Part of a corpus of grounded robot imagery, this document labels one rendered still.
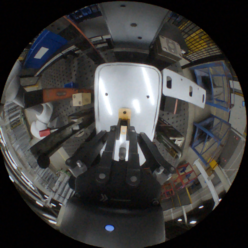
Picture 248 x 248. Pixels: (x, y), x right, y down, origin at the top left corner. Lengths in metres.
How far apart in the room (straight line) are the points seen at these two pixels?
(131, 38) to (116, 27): 0.06
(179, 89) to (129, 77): 0.19
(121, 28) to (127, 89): 0.19
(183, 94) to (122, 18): 0.30
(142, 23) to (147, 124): 0.30
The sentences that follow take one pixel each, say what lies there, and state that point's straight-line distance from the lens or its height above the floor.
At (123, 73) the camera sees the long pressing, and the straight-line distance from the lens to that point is 0.24.
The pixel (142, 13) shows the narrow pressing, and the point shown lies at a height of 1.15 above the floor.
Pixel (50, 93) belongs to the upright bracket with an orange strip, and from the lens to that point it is 0.18.
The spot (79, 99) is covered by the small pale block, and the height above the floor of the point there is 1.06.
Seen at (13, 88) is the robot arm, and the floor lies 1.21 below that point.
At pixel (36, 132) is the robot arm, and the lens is 0.87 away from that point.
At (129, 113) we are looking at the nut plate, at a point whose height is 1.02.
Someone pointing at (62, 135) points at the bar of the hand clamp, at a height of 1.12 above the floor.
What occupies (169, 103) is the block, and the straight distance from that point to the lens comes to 0.30.
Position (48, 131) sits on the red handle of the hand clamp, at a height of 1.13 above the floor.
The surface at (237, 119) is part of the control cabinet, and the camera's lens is 7.84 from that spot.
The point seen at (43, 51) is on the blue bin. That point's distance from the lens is 0.48.
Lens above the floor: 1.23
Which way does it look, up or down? 67 degrees down
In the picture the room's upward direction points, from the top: 173 degrees counter-clockwise
